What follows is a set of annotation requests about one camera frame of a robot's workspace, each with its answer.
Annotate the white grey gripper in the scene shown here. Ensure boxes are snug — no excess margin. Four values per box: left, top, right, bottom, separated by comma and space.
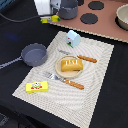
50, 0, 61, 14

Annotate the dark grey pot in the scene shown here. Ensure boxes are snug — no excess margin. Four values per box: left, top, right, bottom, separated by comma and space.
58, 0, 78, 20

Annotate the grey pan with handle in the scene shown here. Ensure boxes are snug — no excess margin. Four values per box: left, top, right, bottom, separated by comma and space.
0, 43, 48, 69

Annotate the orange bread loaf toy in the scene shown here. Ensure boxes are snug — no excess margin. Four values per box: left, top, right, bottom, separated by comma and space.
61, 59, 83, 71

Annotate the yellow butter box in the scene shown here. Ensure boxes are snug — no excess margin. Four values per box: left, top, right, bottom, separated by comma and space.
26, 81, 48, 93

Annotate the yellow toy banana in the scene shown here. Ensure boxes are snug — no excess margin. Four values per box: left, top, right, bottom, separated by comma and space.
41, 15, 60, 24

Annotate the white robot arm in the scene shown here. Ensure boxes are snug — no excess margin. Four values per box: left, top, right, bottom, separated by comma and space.
34, 0, 61, 15

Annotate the black round burner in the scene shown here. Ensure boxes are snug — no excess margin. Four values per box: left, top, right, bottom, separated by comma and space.
80, 13, 98, 24
88, 1, 104, 10
78, 0, 84, 6

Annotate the salmon pink board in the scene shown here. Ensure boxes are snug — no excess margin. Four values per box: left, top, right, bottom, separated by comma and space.
47, 0, 128, 43

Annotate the beige bowl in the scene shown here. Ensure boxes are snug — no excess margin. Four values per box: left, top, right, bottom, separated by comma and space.
116, 4, 128, 30

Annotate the round wooden plate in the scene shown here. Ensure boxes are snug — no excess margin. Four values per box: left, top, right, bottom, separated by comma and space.
55, 55, 82, 78

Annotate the beige woven placemat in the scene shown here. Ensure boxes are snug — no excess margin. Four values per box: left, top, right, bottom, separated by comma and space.
13, 31, 114, 128

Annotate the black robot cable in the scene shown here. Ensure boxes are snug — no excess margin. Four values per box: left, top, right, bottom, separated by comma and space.
0, 9, 43, 24

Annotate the knife with wooden handle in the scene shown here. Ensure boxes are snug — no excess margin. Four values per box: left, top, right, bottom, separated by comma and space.
58, 50, 97, 63

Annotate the fork with wooden handle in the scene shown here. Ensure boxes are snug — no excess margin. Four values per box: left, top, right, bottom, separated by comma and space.
44, 72, 84, 90

